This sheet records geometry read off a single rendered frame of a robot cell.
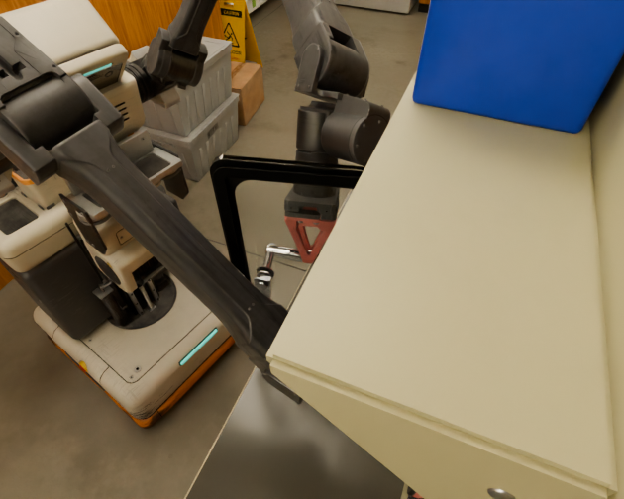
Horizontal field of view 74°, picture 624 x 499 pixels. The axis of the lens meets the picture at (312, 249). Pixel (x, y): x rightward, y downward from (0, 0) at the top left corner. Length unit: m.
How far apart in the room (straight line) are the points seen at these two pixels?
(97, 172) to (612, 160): 0.42
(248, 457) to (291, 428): 0.08
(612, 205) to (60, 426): 1.93
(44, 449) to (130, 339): 0.53
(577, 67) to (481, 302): 0.15
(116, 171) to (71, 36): 0.51
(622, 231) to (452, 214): 0.07
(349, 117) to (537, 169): 0.27
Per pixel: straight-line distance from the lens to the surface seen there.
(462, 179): 0.23
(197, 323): 1.66
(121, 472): 1.82
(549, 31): 0.26
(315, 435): 0.74
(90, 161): 0.48
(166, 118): 2.53
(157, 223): 0.47
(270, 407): 0.76
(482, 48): 0.27
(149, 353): 1.65
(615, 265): 0.20
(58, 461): 1.94
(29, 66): 0.53
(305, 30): 0.57
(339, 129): 0.48
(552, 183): 0.25
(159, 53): 1.00
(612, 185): 0.24
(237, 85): 3.11
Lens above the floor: 1.64
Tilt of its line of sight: 48 degrees down
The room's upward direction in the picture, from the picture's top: straight up
